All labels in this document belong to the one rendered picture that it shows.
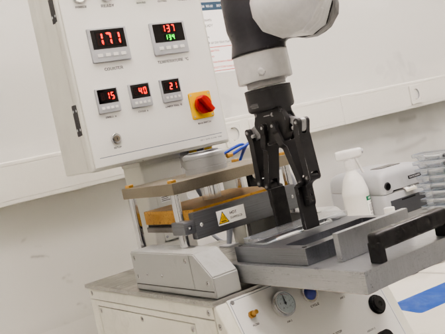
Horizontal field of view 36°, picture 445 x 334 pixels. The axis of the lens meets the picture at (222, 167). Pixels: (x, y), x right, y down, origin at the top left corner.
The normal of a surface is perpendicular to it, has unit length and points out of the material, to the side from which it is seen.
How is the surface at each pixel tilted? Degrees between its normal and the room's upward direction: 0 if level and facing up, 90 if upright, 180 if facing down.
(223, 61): 90
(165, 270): 90
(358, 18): 90
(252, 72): 91
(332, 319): 65
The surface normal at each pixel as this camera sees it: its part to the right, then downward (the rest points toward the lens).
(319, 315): 0.44, -0.48
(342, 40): 0.62, -0.09
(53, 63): -0.79, 0.20
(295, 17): 0.11, 0.64
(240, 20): -0.57, 0.14
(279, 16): -0.37, 0.35
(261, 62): -0.13, 0.04
